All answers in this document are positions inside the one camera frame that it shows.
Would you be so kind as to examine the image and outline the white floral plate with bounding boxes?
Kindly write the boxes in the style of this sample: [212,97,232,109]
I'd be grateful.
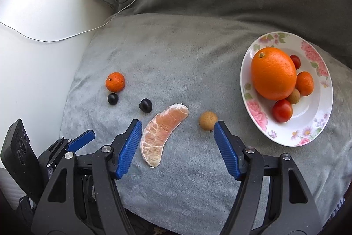
[240,31,334,147]

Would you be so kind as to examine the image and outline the light grey plush blanket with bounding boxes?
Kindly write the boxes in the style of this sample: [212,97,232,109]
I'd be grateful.
[62,12,352,235]

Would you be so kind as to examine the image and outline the small mandarin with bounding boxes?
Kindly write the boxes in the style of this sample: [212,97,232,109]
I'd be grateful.
[106,72,125,93]
[295,71,314,96]

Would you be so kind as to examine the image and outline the brown longan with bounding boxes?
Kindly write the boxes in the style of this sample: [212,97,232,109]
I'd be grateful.
[286,88,301,105]
[199,111,218,131]

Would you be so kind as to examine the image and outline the large orange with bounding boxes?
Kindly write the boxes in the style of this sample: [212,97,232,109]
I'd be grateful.
[251,47,297,101]

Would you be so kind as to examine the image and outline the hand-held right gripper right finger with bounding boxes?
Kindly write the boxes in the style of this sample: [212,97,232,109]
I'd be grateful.
[214,121,323,235]

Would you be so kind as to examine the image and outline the peeled pomelo segment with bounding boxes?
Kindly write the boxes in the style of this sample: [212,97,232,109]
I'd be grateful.
[140,103,189,168]

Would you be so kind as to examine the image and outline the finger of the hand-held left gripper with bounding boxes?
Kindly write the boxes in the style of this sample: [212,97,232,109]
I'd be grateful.
[38,137,72,178]
[66,130,96,153]

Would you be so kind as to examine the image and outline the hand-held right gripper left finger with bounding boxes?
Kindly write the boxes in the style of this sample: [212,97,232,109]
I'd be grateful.
[31,119,143,235]

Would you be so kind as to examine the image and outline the red cherry tomato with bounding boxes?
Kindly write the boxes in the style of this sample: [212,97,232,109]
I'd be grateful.
[289,55,301,70]
[272,99,293,123]

